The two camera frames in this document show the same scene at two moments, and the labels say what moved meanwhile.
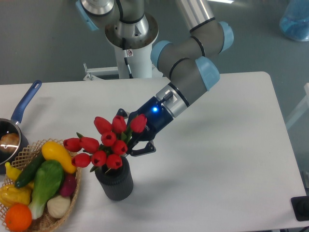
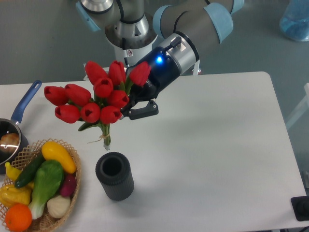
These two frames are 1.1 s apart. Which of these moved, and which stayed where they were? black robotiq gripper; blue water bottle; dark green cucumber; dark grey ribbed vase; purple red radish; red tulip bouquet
Moved: red tulip bouquet; black robotiq gripper
Stayed: dark grey ribbed vase; dark green cucumber; purple red radish; blue water bottle
